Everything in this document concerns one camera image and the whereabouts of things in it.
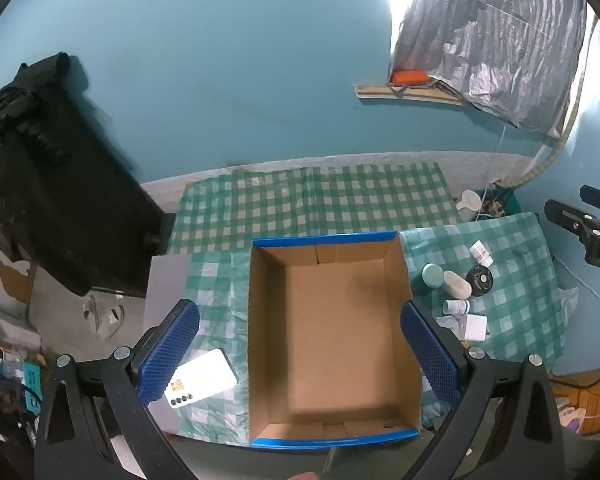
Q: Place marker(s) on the black plastic cover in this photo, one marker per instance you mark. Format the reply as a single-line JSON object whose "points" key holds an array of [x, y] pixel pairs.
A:
{"points": [[55, 185]]}

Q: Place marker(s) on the small white bottle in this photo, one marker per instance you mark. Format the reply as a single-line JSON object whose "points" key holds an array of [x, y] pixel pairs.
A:
{"points": [[455, 307]]}

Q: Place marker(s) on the white pill bottle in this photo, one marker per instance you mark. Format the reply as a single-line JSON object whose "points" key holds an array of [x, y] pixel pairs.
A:
{"points": [[481, 253]]}

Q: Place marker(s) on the white smartphone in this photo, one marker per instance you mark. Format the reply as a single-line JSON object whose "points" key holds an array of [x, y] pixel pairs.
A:
{"points": [[205, 377]]}

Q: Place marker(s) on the beige bottle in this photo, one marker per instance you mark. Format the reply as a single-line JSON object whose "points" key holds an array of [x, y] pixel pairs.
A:
{"points": [[457, 285]]}

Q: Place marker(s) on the silver tarp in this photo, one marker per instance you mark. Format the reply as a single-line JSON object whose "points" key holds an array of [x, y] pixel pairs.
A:
{"points": [[490, 35]]}

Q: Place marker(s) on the beige curved pipe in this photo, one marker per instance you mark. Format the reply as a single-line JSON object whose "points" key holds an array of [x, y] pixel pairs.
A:
{"points": [[570, 120]]}

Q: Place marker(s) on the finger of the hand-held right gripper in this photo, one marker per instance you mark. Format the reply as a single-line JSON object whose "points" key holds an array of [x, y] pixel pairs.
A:
{"points": [[562, 214], [597, 196]]}

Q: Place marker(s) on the green checked tablecloth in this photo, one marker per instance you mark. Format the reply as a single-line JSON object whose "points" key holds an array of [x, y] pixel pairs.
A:
{"points": [[310, 200]]}

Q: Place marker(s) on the wooden board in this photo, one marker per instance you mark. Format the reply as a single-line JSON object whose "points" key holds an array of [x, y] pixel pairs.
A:
{"points": [[380, 94]]}

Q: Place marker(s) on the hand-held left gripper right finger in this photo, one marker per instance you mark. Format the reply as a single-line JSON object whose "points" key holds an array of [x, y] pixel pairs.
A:
{"points": [[430, 355]]}

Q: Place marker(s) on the teal carton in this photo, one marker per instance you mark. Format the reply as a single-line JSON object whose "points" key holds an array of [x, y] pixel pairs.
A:
{"points": [[31, 385]]}

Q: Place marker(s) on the teal round tin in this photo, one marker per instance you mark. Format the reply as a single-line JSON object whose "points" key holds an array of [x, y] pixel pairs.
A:
{"points": [[432, 277]]}

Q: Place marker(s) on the orange object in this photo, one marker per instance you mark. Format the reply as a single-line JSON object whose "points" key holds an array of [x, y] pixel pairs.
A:
{"points": [[409, 78]]}

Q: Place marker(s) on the white plastic bag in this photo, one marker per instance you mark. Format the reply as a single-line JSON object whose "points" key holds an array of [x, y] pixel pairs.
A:
{"points": [[570, 305]]}

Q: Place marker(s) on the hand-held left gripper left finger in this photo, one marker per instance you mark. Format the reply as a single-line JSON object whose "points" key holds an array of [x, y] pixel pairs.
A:
{"points": [[167, 355]]}

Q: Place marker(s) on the orange crate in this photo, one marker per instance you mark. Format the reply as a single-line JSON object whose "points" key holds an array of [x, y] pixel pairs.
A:
{"points": [[590, 402]]}

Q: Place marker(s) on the black round object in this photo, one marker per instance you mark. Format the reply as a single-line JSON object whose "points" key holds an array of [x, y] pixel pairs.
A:
{"points": [[480, 281]]}

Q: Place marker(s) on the white sandal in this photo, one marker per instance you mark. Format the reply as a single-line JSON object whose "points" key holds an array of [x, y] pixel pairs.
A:
{"points": [[92, 312], [112, 322]]}

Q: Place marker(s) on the green checked plastic sheet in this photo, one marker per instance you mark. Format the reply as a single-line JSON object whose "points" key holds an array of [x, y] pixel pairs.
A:
{"points": [[515, 280]]}

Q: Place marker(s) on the white jug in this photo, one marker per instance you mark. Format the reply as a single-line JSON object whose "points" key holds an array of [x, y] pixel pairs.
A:
{"points": [[469, 205]]}

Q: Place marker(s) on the blue cardboard box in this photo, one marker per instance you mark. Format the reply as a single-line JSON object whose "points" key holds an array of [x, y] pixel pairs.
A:
{"points": [[330, 335]]}

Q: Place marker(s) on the white charger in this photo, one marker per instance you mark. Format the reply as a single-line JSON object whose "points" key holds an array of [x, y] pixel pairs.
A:
{"points": [[472, 328]]}

